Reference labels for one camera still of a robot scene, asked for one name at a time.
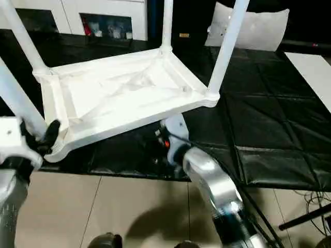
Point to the white plastic table leg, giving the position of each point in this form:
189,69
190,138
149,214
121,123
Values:
166,23
20,33
225,51
15,98

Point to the white plastic table top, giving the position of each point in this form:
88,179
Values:
116,90

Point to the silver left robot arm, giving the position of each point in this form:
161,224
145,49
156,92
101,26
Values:
10,206

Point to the black work mat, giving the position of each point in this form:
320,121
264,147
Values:
258,116

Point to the red box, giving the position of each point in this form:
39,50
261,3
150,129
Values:
86,27

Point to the dark left robot foot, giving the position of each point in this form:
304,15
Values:
103,241

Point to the small yellow label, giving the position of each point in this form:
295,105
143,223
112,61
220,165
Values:
184,34

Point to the white glass-door cabinet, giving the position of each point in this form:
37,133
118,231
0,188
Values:
67,18

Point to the grey printed cushion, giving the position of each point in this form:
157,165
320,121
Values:
258,31

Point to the white flat board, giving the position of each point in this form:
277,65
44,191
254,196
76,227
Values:
313,72

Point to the black glossy low shelf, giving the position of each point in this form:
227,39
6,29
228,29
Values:
305,44

